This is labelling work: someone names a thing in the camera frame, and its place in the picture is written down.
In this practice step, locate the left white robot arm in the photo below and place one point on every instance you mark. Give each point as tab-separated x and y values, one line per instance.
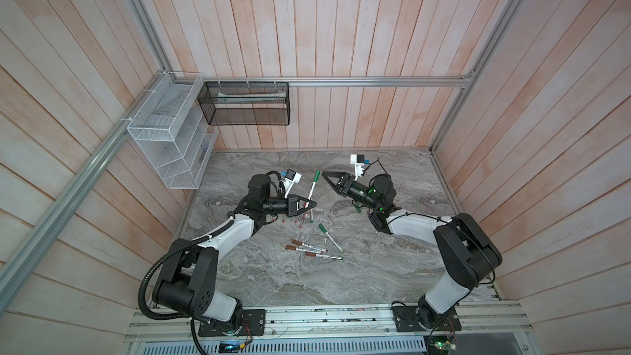
182	283

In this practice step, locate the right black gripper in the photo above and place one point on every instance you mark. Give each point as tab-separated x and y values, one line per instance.
348	184

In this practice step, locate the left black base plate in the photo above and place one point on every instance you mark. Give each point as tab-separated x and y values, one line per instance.
245	323

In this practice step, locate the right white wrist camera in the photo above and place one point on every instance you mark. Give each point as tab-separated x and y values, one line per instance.
359	163

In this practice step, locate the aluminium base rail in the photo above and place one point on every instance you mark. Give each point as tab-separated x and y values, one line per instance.
379	328

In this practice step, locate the white wire mesh shelf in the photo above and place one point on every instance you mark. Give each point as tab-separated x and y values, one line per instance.
171	130

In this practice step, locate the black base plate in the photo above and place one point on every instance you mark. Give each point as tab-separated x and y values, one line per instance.
417	319
245	323

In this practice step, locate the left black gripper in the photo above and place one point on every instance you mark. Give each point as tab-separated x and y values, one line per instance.
292	202

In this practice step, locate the black wire mesh basket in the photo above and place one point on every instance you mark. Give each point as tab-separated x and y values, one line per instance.
245	103

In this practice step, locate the lower brown marker pen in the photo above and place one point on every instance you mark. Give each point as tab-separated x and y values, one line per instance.
319	255

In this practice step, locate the horizontal aluminium wall rail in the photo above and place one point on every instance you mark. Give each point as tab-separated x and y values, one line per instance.
382	81

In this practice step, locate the left brown marker pen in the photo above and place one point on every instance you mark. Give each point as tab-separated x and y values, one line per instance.
298	249

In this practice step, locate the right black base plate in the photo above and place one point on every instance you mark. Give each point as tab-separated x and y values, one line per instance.
417	319

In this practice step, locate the upper brown marker pen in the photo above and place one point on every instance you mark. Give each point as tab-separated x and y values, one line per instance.
308	247

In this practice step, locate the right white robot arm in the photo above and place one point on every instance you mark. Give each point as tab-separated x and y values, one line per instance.
468	254

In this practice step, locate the brown marker pen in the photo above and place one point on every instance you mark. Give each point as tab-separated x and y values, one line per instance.
298	249
319	255
308	247

